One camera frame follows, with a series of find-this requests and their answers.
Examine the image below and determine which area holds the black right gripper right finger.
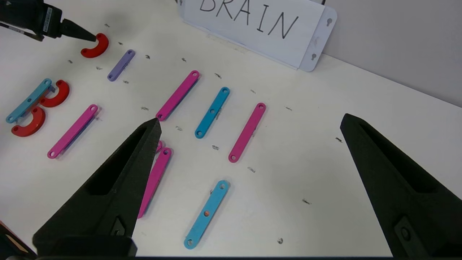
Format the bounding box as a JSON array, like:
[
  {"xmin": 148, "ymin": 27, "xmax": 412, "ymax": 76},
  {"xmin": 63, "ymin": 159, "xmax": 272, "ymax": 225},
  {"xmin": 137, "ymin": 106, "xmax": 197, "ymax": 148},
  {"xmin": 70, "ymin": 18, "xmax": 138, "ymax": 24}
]
[{"xmin": 340, "ymin": 113, "xmax": 462, "ymax": 257}]

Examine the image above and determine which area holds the short dark blue bar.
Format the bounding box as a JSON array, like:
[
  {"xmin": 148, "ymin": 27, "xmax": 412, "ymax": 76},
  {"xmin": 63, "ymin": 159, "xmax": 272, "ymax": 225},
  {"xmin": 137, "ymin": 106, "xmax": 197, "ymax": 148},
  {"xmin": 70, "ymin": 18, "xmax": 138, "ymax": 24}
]
[{"xmin": 195, "ymin": 87, "xmax": 230, "ymax": 139}]

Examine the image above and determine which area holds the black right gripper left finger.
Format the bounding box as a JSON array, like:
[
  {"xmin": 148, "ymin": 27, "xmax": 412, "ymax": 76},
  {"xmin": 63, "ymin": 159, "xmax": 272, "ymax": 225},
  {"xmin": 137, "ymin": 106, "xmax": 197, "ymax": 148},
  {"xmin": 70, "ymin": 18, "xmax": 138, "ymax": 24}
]
[{"xmin": 32, "ymin": 117, "xmax": 162, "ymax": 257}]

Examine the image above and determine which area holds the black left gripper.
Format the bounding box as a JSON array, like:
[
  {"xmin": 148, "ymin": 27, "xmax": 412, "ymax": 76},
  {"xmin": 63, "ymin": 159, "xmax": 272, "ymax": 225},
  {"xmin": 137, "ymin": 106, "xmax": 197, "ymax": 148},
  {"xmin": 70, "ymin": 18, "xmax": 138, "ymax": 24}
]
[{"xmin": 0, "ymin": 0, "xmax": 97, "ymax": 42}]

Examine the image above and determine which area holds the short pink bar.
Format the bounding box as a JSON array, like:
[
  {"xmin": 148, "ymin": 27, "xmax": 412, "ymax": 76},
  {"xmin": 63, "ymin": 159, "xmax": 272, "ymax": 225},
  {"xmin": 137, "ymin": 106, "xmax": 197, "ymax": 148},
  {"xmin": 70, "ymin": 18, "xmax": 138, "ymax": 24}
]
[{"xmin": 228, "ymin": 103, "xmax": 266, "ymax": 163}]

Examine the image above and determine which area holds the long light blue bar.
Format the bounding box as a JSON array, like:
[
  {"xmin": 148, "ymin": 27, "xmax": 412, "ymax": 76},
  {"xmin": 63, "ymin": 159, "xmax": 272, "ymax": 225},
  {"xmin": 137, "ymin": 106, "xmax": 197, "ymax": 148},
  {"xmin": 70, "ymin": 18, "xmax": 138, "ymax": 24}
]
[
  {"xmin": 184, "ymin": 180, "xmax": 230, "ymax": 250},
  {"xmin": 5, "ymin": 78, "xmax": 52, "ymax": 124}
]

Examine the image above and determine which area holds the small red curved piece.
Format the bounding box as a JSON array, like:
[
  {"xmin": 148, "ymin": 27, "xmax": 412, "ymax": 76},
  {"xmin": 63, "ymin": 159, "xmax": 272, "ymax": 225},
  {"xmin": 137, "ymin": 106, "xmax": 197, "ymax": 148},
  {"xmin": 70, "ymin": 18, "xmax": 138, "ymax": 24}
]
[{"xmin": 80, "ymin": 33, "xmax": 109, "ymax": 59}]

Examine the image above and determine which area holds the large red curved piece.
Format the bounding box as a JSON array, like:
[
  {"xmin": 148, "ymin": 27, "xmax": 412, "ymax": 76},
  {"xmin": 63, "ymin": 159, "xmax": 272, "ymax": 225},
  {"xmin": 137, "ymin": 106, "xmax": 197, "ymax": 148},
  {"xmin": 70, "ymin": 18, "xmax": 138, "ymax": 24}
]
[
  {"xmin": 39, "ymin": 80, "xmax": 70, "ymax": 108},
  {"xmin": 11, "ymin": 106, "xmax": 46, "ymax": 137}
]

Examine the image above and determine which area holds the short purple bar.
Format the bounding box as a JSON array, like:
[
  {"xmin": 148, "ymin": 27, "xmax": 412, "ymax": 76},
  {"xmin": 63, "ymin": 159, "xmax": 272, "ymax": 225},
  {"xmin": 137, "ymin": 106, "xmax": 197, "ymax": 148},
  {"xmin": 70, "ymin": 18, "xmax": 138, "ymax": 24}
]
[{"xmin": 107, "ymin": 49, "xmax": 136, "ymax": 82}]

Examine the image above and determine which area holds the white BRAIN sign card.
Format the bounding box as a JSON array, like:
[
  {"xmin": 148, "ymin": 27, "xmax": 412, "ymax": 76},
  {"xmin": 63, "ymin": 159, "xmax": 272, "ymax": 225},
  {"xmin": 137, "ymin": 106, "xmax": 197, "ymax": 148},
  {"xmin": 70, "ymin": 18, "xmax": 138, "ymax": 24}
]
[{"xmin": 177, "ymin": 0, "xmax": 338, "ymax": 72}]

